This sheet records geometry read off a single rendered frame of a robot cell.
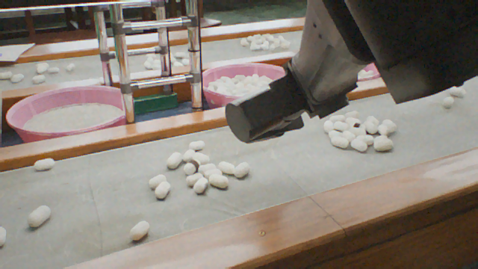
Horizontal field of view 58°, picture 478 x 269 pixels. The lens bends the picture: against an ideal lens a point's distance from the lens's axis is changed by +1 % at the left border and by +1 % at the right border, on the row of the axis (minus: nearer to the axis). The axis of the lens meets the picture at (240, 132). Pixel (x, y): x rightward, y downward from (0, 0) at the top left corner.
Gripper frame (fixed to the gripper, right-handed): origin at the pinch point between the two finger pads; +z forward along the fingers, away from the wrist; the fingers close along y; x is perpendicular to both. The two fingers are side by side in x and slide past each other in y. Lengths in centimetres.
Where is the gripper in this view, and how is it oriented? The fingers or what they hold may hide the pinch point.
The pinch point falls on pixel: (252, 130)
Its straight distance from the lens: 76.3
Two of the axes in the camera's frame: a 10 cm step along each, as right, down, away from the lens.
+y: -9.0, 2.0, -3.8
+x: 2.9, 9.4, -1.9
